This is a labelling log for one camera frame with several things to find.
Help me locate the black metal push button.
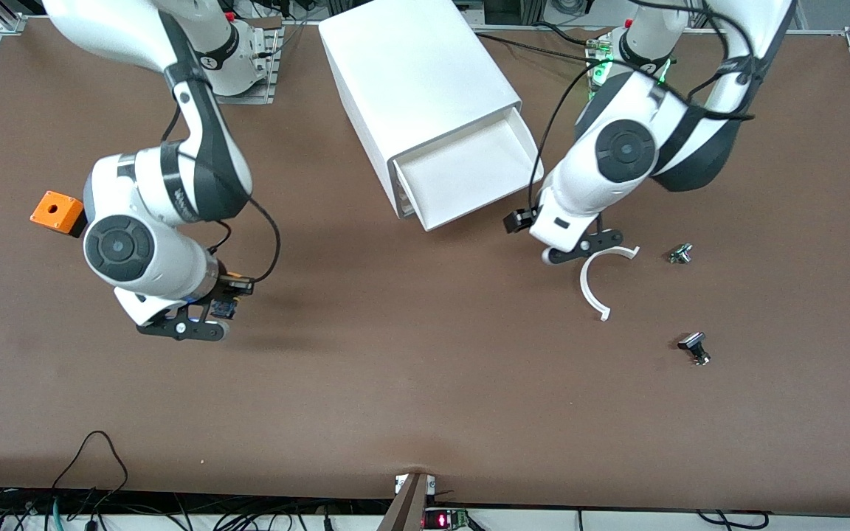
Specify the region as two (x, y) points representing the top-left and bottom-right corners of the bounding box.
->
(677, 332), (712, 367)

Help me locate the white curved plastic arc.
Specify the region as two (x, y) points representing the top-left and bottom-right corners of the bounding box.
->
(580, 246), (641, 322)

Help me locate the device with red display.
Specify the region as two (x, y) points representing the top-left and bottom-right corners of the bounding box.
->
(424, 507), (470, 531)

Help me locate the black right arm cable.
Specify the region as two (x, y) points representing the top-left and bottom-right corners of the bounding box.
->
(162, 103), (282, 285)

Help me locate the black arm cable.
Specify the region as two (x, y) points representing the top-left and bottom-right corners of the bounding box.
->
(527, 0), (758, 215)
(162, 103), (282, 285)

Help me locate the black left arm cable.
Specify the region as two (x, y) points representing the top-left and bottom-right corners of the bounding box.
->
(527, 0), (758, 215)

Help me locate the orange button enclosure box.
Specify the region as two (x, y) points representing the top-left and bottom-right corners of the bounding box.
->
(30, 190), (88, 237)

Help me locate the black cable on table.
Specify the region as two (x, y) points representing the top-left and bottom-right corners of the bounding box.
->
(475, 32), (603, 63)

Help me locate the thin black looped cable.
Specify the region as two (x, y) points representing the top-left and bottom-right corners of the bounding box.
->
(51, 431), (129, 517)

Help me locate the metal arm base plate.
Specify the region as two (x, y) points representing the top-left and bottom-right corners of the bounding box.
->
(215, 18), (282, 105)

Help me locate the grey metal bracket post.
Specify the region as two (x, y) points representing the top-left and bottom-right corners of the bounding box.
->
(377, 472), (437, 531)

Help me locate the aluminium table frame rail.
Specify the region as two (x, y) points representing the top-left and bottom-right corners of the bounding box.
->
(469, 24), (850, 49)

